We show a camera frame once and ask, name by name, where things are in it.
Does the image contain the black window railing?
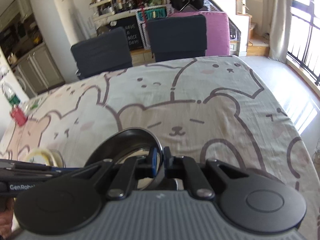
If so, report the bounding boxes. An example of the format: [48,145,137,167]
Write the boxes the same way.
[286,0,320,87]

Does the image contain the clear plastic water bottle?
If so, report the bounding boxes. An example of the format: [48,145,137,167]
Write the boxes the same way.
[1,81,21,107]

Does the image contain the grey kitchen cabinets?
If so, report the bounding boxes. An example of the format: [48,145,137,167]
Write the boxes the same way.
[0,0,66,98]

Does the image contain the wooden staircase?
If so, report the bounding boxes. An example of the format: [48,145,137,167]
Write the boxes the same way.
[204,0,271,57]

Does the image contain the pink upholstered chair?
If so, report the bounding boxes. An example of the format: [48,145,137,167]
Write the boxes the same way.
[167,11,230,57]

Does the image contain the bear-printed tablecloth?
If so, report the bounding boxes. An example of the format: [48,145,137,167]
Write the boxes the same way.
[0,54,320,207]

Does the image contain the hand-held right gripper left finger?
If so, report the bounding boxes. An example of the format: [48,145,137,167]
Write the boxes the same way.
[84,147,157,200]

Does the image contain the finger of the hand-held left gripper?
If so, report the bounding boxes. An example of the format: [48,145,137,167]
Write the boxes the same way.
[0,159,83,178]

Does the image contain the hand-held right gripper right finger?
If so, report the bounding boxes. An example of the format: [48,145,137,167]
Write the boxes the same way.
[164,148,240,200]

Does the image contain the round steel bowl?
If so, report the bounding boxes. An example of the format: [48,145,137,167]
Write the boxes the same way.
[84,127,166,191]

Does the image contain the black chalkboard sign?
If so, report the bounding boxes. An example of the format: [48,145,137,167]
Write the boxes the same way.
[107,17,145,52]

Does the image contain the white shelf rack with bottles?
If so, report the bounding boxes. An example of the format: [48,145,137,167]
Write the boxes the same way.
[89,0,141,23]

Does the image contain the cream bowl with handle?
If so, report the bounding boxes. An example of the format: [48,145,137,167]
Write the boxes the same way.
[24,148,66,168]

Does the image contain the person's left forearm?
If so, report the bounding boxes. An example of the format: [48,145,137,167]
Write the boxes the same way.
[0,197,16,240]

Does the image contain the green and white packet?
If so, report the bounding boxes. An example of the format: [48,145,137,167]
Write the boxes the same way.
[24,97,46,113]

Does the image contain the dark grey chair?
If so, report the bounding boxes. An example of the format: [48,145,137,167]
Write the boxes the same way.
[70,27,133,80]
[146,14,208,63]

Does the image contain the beige curtain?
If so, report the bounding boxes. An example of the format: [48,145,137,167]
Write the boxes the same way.
[268,0,293,61]

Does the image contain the red drink can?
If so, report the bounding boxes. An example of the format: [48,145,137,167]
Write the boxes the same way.
[10,104,28,127]

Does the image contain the teal lettered sign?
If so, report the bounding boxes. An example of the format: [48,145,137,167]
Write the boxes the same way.
[136,8,167,22]

